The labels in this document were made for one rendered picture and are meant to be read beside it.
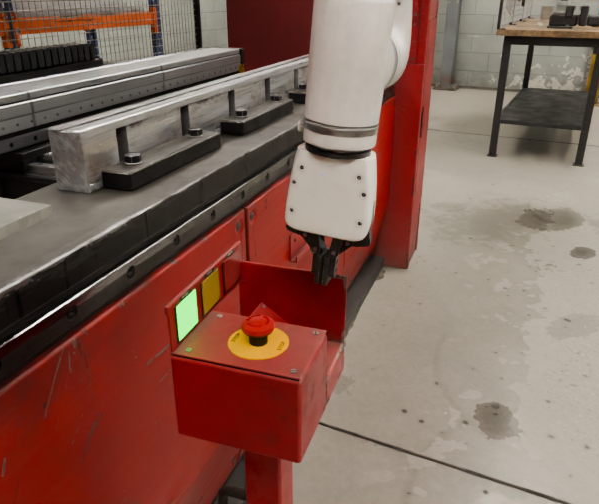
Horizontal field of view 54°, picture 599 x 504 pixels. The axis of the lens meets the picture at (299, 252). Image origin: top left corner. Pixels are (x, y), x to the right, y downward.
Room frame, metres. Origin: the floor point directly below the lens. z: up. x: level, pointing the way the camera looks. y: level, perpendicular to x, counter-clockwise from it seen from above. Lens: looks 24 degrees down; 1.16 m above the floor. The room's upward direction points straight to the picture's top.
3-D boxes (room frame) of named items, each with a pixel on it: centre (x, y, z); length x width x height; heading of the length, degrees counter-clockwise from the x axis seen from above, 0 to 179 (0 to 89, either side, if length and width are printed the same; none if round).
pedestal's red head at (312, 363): (0.64, 0.04, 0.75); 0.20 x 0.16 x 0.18; 161
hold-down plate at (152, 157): (1.01, 0.23, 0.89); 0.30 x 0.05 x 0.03; 160
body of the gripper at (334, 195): (0.66, -0.04, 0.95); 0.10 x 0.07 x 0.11; 71
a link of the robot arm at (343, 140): (0.66, -0.04, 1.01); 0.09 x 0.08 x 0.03; 71
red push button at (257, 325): (0.59, 0.05, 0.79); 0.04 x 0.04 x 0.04
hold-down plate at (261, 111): (1.39, 0.09, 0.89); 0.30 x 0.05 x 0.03; 160
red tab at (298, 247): (1.37, -0.01, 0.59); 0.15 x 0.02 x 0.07; 160
